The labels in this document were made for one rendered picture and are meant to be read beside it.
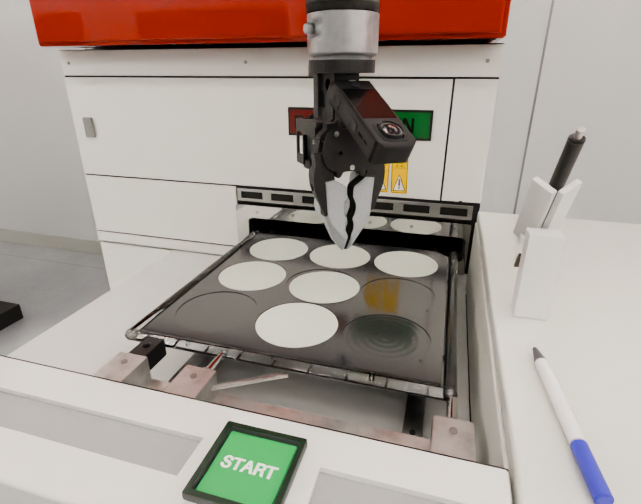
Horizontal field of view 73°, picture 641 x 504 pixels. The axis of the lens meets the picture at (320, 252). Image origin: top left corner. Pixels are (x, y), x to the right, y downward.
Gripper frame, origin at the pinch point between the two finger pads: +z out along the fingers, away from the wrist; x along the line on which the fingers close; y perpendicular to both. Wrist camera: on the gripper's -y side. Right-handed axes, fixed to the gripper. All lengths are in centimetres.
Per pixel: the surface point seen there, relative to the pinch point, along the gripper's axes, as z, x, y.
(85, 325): 17.1, 32.5, 24.0
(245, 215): 6.9, 3.1, 37.0
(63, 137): 17, 57, 280
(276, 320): 9.3, 9.0, 1.0
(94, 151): -4, 29, 60
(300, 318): 9.3, 6.2, 0.2
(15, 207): 68, 101, 318
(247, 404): 11.4, 15.7, -9.5
